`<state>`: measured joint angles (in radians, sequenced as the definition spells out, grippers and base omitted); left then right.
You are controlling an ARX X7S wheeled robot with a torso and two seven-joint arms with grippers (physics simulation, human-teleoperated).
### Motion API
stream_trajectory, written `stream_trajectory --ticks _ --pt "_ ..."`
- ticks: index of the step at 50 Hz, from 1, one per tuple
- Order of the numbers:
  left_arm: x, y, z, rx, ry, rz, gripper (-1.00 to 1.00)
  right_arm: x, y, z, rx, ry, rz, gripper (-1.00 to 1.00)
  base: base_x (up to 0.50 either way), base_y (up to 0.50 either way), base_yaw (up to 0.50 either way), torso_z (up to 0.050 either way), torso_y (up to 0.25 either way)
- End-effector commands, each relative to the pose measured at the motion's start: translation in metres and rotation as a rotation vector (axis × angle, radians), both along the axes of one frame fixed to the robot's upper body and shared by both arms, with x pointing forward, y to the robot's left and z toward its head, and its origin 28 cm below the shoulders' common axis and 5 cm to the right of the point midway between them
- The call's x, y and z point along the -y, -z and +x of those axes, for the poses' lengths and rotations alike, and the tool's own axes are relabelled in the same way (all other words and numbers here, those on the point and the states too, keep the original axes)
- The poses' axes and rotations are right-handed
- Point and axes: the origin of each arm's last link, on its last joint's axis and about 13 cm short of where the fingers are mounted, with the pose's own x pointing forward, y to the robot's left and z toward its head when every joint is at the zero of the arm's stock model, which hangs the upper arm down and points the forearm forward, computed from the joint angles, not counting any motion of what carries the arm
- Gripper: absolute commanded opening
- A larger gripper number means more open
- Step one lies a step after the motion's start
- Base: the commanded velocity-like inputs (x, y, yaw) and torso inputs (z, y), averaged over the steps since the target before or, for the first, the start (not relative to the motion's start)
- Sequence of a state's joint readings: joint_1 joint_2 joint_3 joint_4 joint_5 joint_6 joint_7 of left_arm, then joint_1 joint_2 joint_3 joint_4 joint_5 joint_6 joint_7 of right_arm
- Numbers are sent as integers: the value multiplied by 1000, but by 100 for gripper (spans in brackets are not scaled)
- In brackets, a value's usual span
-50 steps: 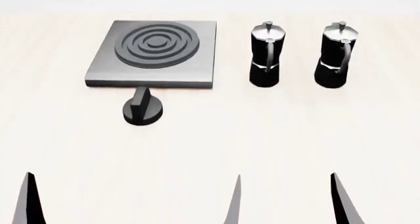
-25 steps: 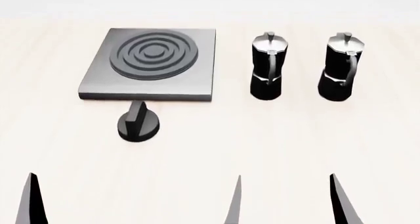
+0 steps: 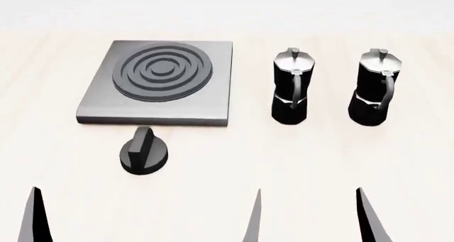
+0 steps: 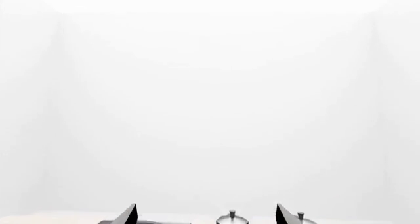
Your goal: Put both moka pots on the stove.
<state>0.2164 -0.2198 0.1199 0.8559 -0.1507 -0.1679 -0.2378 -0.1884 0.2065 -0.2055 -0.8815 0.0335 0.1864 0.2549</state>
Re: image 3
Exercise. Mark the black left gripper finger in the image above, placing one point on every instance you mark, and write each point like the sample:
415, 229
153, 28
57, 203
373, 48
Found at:
34, 220

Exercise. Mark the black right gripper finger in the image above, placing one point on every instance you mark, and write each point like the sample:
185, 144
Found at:
254, 226
372, 226

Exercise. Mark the dark grey stove knob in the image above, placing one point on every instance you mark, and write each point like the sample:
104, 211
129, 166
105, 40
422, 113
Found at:
149, 151

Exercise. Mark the grey flat stove plate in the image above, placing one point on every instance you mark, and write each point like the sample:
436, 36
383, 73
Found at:
106, 103

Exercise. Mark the black moka pot silver lid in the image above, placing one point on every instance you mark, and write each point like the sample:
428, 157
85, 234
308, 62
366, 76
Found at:
369, 85
283, 82

